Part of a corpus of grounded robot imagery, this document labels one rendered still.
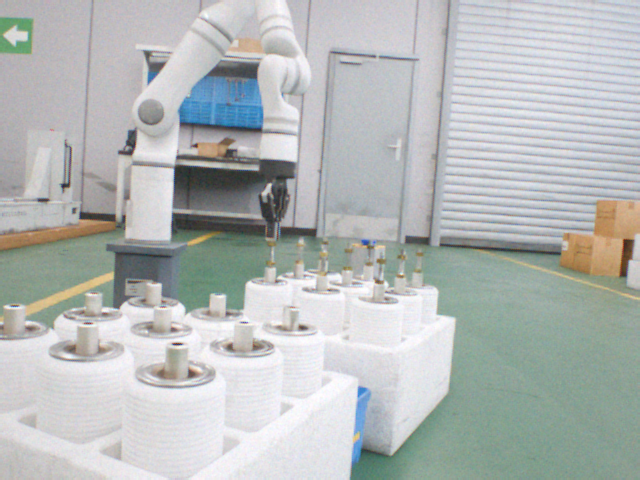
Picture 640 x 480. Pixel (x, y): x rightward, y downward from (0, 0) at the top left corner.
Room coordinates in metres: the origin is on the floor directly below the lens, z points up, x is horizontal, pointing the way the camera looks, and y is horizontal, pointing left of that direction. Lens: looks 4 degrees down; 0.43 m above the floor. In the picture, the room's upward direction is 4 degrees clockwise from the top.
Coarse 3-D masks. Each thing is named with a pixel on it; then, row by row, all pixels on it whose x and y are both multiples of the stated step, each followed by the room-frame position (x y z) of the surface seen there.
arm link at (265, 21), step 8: (256, 0) 1.14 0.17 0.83; (264, 0) 1.13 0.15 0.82; (272, 0) 1.13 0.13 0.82; (280, 0) 1.13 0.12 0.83; (256, 8) 1.15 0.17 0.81; (264, 8) 1.12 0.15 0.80; (272, 8) 1.12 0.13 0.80; (280, 8) 1.12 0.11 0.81; (256, 16) 1.15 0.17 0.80; (264, 16) 1.12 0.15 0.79; (272, 16) 1.11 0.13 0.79; (280, 16) 1.11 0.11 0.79; (288, 16) 1.13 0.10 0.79; (264, 24) 1.11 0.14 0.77; (272, 24) 1.10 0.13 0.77; (280, 24) 1.11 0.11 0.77; (288, 24) 1.12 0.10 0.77
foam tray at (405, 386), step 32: (448, 320) 1.20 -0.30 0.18; (352, 352) 0.93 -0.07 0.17; (384, 352) 0.91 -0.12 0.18; (416, 352) 0.97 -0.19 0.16; (448, 352) 1.20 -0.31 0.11; (384, 384) 0.90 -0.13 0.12; (416, 384) 0.99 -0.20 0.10; (448, 384) 1.22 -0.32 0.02; (384, 416) 0.90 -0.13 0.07; (416, 416) 1.01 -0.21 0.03; (384, 448) 0.89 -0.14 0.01
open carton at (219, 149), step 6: (228, 138) 5.67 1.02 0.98; (198, 144) 5.65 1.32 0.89; (204, 144) 5.64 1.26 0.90; (210, 144) 5.62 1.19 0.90; (216, 144) 5.61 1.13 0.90; (222, 144) 5.72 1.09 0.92; (228, 144) 5.84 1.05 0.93; (198, 150) 5.65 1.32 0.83; (204, 150) 5.64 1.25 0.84; (210, 150) 5.62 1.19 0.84; (216, 150) 5.61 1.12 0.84; (222, 150) 5.73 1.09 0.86; (210, 156) 5.62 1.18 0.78; (216, 156) 5.61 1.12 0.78; (222, 156) 5.74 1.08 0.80
